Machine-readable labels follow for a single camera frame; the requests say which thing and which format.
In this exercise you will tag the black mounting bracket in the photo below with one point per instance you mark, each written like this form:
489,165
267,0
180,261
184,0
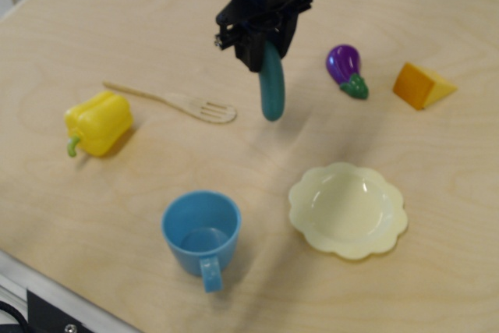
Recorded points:
44,317

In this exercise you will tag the purple toy eggplant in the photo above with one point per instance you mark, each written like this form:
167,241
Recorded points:
343,63

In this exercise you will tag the orange toy cheese wedge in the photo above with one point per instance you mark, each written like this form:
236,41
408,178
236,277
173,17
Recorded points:
420,87

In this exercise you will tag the blue plastic cup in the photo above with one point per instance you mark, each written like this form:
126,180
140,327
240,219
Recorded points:
201,229

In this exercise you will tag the yellow toy bell pepper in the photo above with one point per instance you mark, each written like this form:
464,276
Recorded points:
97,124

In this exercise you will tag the aluminium table frame rail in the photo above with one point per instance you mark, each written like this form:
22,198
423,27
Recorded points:
18,279

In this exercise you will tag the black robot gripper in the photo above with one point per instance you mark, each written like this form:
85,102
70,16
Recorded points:
245,23

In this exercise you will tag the wooden slotted spatula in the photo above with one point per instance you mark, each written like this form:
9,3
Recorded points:
199,108

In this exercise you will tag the cream scalloped plastic plate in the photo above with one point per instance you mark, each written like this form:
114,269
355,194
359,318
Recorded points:
346,210

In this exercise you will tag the green toy cucumber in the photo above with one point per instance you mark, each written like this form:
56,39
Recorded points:
272,84

